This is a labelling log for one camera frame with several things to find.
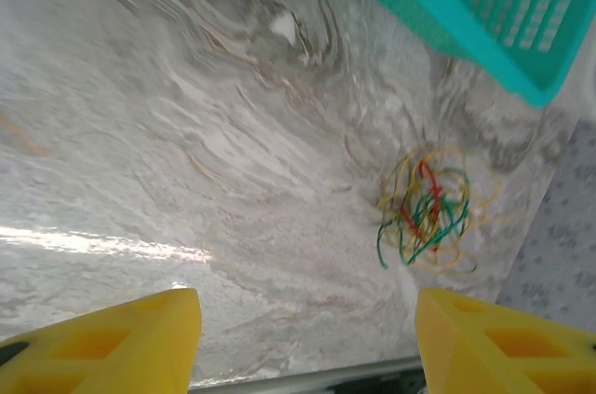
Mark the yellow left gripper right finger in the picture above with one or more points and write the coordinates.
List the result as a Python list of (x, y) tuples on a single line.
[(465, 357)]

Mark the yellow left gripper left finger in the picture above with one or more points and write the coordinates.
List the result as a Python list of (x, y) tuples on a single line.
[(153, 366)]

